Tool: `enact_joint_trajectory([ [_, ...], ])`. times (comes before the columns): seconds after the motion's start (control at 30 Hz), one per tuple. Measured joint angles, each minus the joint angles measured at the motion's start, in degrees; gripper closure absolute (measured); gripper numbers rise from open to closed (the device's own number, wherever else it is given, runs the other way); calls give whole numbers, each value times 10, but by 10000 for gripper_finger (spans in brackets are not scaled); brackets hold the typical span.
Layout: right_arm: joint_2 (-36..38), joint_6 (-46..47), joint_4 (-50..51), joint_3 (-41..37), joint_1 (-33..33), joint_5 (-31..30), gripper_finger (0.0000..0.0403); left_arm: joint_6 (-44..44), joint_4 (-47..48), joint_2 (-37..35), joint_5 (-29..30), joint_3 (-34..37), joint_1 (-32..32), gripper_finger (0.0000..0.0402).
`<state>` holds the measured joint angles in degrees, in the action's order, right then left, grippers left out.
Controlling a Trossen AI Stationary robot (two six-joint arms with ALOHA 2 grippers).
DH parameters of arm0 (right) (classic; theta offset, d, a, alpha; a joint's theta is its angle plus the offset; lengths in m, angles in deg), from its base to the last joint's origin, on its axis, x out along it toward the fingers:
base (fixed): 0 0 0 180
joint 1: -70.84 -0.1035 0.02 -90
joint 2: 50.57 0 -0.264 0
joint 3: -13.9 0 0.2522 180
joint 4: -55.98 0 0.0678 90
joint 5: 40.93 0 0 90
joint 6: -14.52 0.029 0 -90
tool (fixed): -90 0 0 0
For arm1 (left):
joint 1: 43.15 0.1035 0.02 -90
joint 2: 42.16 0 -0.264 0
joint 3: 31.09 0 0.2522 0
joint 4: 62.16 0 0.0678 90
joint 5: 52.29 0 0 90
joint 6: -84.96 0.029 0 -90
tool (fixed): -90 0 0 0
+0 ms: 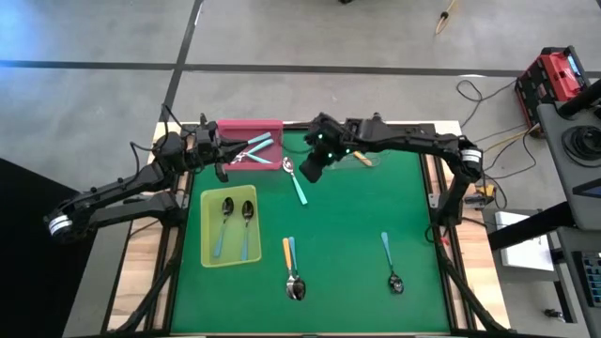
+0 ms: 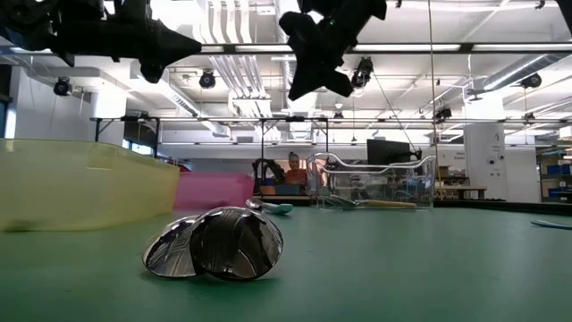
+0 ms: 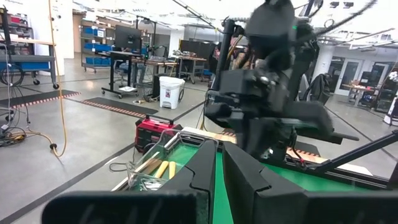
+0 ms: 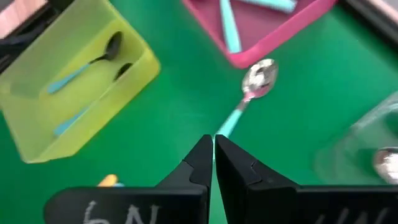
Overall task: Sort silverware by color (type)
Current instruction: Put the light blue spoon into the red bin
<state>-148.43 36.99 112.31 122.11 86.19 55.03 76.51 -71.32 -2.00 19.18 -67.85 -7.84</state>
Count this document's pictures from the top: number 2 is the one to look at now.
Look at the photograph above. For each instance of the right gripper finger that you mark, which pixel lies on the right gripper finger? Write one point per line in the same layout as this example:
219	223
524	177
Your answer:
337	76
310	78

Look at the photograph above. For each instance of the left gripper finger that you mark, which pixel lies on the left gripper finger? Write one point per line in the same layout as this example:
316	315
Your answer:
179	44

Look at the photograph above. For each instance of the black background robot arm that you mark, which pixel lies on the black background robot arm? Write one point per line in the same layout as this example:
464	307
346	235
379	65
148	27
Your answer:
268	167

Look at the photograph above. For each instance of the black ceiling spotlight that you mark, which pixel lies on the black ceiling spotlight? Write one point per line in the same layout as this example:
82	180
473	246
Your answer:
207	79
532	80
442	112
364	71
62	86

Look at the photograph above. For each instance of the black monitor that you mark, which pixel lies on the black monitor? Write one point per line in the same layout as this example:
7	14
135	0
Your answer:
386	152

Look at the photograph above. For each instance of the person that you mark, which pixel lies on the person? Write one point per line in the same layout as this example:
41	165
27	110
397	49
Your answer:
296	172

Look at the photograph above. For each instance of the clear plastic bin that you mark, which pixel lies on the clear plastic bin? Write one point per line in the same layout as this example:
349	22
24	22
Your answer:
380	183

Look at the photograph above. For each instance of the pink plastic bin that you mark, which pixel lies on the pink plastic bin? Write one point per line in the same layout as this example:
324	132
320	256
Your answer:
214	192

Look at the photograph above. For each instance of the yellow translucent plastic bin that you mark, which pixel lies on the yellow translucent plastic bin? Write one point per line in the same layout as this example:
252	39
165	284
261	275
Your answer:
80	188

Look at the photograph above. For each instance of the background work table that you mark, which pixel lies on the background work table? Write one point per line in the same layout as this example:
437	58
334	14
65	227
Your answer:
456	190

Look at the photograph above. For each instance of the green table mat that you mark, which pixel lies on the green table mat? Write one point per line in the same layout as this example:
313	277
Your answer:
357	290

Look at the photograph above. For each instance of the shelf with blue bins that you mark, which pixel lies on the shelf with blue bins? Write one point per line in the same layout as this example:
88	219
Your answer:
558	170

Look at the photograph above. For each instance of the black overhead frame bar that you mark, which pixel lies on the black overhead frame bar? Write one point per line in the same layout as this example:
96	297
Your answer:
230	49

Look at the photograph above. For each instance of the black background rig frame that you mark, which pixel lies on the black background rig frame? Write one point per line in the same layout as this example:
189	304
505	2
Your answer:
402	120

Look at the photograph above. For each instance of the silver ventilation duct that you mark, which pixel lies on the silver ventilation duct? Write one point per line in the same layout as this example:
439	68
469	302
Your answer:
509	73

